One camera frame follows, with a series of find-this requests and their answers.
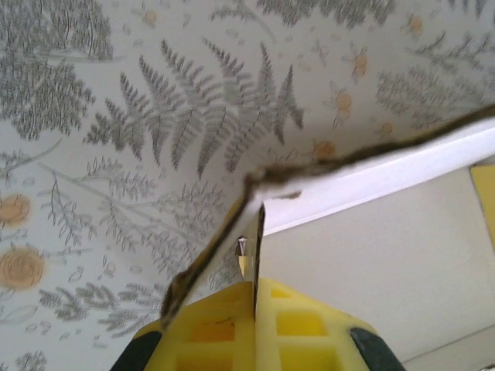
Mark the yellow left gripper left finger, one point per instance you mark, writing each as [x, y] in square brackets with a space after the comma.
[216, 328]

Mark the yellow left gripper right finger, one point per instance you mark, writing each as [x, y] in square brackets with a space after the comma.
[309, 328]

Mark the paper box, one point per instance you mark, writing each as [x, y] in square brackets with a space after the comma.
[367, 239]

